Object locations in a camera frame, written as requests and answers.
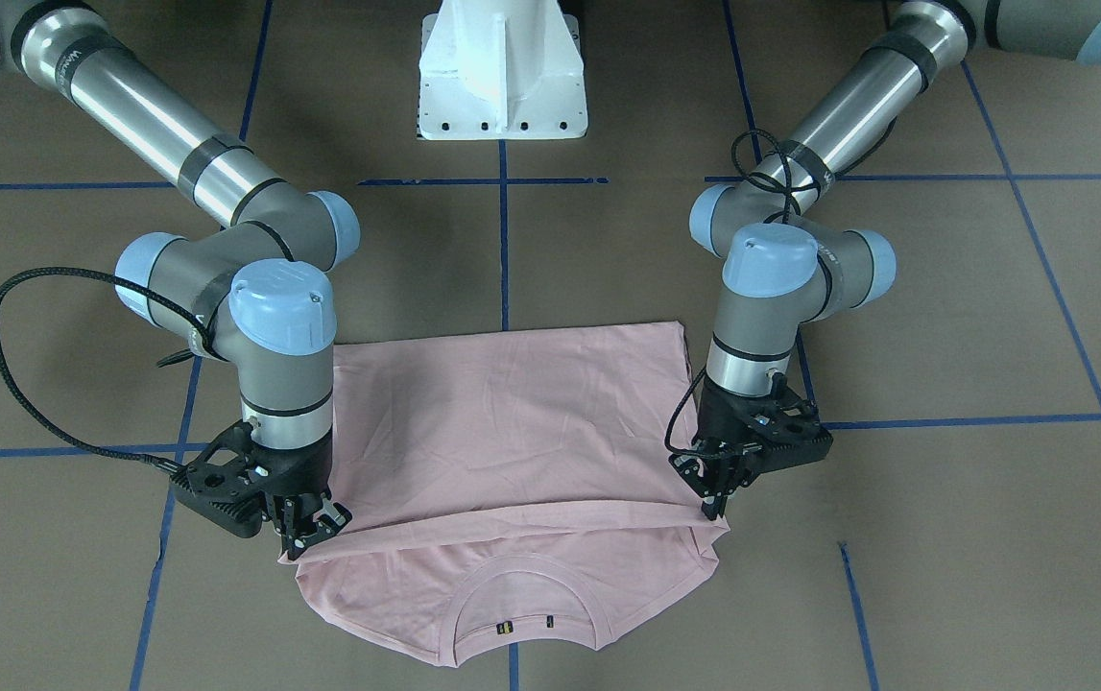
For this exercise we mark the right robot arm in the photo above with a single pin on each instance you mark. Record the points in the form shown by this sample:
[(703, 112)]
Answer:
[(255, 295)]

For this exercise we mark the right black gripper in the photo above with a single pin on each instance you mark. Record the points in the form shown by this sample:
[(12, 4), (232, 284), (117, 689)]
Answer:
[(306, 472)]

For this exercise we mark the pink Snoopy t-shirt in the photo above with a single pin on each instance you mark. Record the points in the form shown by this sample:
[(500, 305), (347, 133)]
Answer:
[(507, 487)]

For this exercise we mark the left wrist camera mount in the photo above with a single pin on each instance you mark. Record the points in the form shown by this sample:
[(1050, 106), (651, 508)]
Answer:
[(789, 432)]

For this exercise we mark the white pole base mount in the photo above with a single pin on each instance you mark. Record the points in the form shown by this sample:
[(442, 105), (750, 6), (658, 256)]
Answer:
[(502, 70)]

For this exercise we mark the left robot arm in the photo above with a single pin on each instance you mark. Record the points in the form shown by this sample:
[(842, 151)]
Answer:
[(969, 399)]

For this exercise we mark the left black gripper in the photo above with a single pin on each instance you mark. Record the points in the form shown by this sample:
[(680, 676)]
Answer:
[(721, 419)]

